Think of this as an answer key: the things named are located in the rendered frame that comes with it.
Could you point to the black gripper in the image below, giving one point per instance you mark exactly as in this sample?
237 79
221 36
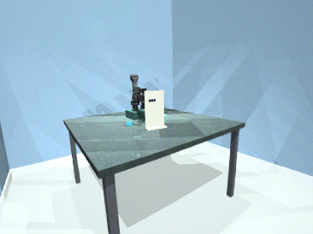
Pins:
142 98

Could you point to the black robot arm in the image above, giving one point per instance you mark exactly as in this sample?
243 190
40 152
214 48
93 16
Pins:
136 91

